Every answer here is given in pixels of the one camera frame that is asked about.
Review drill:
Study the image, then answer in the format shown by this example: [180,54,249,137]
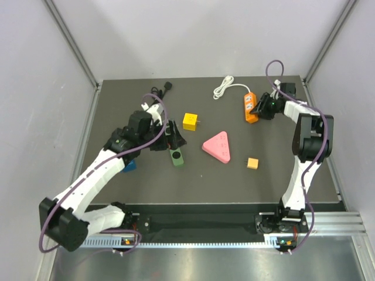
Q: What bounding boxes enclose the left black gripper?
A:
[139,119,186,151]

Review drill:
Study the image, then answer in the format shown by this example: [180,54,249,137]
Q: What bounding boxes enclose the orange yellow cube socket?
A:
[244,92,258,124]

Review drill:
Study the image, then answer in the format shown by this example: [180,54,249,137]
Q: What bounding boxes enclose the green power strip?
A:
[163,119,186,169]

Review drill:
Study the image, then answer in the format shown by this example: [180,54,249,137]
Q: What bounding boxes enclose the yellow cube plug adapter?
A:
[182,112,199,131]

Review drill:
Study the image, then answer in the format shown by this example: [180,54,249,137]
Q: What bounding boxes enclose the pink triangular socket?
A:
[202,131,231,164]

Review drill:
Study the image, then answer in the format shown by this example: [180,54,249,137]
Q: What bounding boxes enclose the blue cube plug adapter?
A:
[122,159,137,173]

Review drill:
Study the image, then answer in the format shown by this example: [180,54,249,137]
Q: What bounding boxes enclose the yellow plug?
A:
[246,157,259,170]

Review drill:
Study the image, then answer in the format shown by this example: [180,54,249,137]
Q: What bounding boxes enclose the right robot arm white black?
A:
[250,80,334,234]

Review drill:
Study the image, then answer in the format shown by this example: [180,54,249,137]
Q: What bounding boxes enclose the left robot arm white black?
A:
[39,99,186,253]

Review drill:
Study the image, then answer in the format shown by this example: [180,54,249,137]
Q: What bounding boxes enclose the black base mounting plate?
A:
[125,213,307,234]

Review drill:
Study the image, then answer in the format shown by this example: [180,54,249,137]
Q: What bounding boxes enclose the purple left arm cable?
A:
[38,93,169,258]

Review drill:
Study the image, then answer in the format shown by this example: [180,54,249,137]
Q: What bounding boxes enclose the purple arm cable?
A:
[265,60,329,255]
[38,93,169,258]

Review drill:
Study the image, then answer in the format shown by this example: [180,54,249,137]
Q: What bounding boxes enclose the white power cable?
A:
[212,76,252,101]

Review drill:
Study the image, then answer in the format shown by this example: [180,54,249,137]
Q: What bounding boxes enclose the black power strip cable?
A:
[149,81,173,102]

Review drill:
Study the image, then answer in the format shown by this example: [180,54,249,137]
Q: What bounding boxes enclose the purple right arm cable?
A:
[265,60,329,255]

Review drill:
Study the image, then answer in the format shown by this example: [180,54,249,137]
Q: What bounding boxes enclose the grey slotted cable duct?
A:
[80,235,295,249]

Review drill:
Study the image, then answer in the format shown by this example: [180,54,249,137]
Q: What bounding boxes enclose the aluminium frame post right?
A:
[302,0,358,85]

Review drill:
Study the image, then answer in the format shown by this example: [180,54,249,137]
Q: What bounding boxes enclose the aluminium frame post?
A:
[42,0,100,90]
[302,0,358,85]

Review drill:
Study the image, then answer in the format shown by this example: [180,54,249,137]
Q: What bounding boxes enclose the aluminium frame rail front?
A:
[46,212,367,238]

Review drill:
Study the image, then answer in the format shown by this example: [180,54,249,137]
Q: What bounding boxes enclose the aluminium frame post left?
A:
[42,0,100,90]

